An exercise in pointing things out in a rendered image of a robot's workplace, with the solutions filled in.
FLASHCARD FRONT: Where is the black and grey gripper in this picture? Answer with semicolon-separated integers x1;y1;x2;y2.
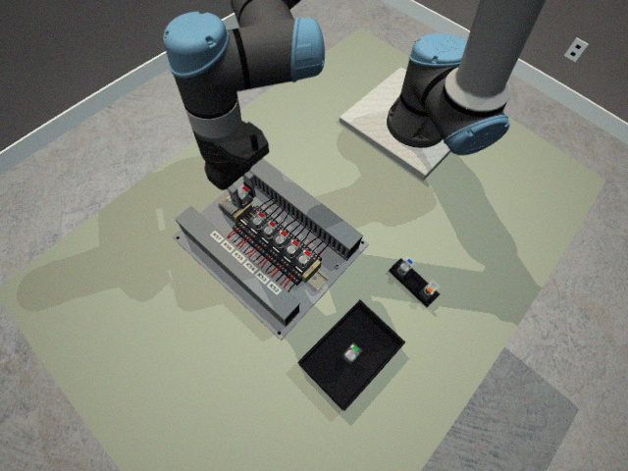
186;98;269;210

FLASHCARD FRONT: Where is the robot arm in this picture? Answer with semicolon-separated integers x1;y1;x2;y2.
163;0;546;155

